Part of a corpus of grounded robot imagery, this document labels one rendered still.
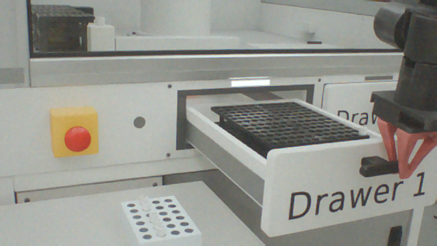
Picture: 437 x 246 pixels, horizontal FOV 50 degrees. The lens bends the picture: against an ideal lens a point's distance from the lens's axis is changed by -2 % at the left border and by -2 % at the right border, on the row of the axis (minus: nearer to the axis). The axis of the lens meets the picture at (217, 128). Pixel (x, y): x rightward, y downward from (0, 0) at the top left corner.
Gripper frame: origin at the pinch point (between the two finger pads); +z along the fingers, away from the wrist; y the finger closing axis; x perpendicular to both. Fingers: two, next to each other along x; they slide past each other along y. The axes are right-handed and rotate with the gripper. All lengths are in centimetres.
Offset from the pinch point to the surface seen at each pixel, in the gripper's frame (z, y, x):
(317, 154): -2.2, 2.9, 11.4
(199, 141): 6.8, 29.0, 16.5
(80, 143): 4.9, 28.3, 36.4
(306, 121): 2.0, 23.0, -0.4
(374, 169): -1.2, -0.7, 5.3
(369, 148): -2.0, 3.1, 3.3
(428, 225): 100, 104, -142
